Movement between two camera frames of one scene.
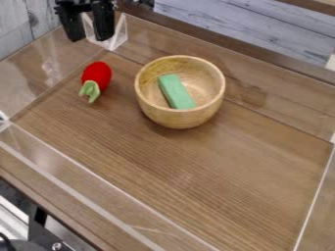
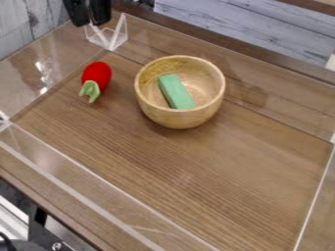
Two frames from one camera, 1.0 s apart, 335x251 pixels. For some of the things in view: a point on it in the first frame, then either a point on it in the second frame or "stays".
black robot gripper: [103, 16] → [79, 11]
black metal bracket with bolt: [39, 233] stays
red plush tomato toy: [96, 77] stays
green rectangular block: [174, 91] stays
